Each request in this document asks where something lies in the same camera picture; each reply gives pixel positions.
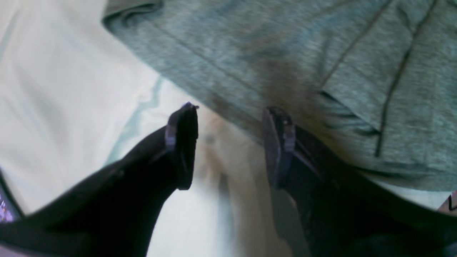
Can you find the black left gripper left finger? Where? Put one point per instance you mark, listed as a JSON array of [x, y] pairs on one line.
[[111, 213]]

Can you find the green T-shirt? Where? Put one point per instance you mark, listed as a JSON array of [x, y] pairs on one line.
[[375, 80]]

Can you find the light green table cloth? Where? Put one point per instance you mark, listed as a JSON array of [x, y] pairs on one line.
[[74, 98]]

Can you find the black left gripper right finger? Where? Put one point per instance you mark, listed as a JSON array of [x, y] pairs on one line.
[[344, 214]]

